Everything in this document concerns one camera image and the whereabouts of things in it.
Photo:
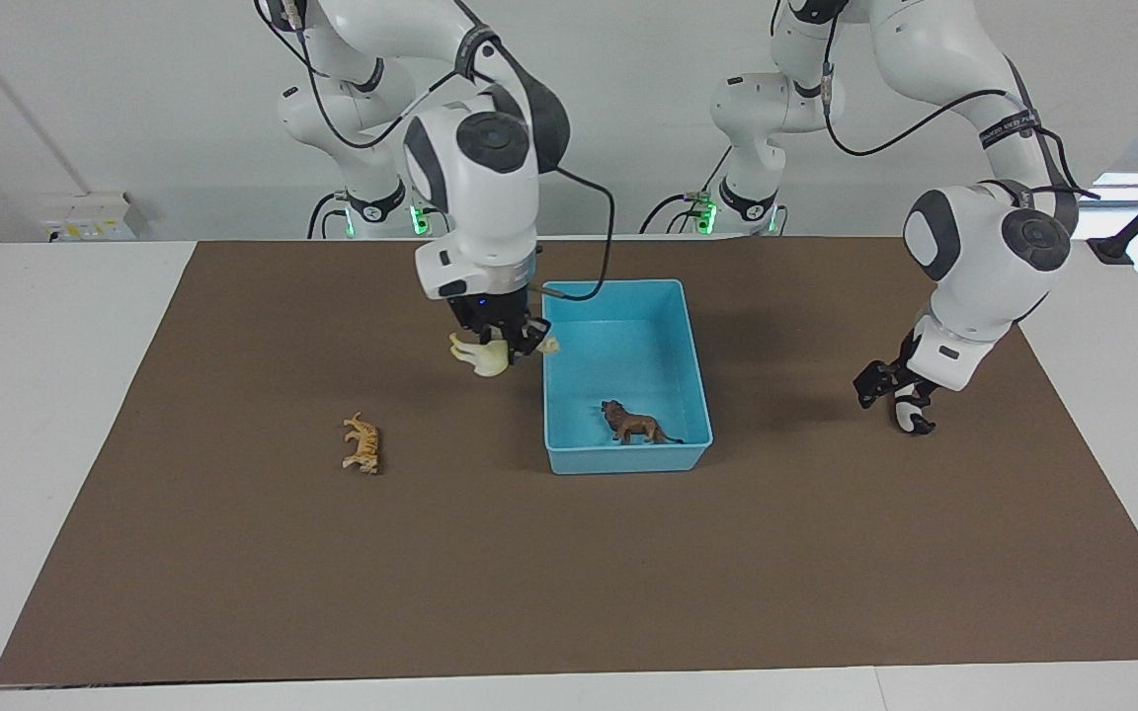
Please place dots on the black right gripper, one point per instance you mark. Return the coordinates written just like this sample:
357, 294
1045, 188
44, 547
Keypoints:
490, 311

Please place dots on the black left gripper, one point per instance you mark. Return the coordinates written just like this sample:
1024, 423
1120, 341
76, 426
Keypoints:
890, 370

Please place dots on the cream llama toy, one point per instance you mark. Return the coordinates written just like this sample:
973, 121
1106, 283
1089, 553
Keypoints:
490, 360

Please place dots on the black and white panda toy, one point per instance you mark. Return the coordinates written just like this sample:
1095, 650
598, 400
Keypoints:
915, 417

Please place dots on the brown lion toy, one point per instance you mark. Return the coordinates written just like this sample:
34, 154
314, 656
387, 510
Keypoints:
636, 425

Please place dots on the orange striped tiger toy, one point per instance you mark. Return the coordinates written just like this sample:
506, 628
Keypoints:
364, 446

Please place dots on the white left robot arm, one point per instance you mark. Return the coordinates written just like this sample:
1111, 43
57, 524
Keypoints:
984, 247

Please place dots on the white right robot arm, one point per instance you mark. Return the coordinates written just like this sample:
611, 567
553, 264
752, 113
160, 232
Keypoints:
480, 178

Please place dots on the light blue plastic storage box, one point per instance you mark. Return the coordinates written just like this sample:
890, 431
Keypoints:
628, 326

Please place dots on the brown table mat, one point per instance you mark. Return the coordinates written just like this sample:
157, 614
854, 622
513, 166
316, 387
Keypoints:
529, 573

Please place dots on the white wall socket box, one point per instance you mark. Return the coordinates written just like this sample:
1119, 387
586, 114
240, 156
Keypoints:
93, 217

